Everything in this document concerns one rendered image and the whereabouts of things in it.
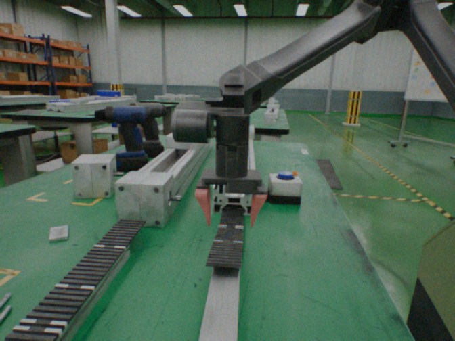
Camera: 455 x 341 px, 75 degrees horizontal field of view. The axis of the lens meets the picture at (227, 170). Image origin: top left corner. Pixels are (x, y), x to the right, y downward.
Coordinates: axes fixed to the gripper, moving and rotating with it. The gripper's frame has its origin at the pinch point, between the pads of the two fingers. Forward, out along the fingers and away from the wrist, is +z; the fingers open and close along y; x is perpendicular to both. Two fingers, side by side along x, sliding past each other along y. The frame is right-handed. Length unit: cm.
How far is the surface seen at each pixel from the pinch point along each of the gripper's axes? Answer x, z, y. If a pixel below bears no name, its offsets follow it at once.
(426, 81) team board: -515, -46, -348
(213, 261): 12.9, 0.3, 2.3
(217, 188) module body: -14.8, -1.4, 3.1
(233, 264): 13.4, 0.3, -0.5
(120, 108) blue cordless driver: -47, -17, 36
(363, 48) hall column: -949, -160, -404
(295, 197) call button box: -21.7, 2.8, -16.5
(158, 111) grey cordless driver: -69, -15, 30
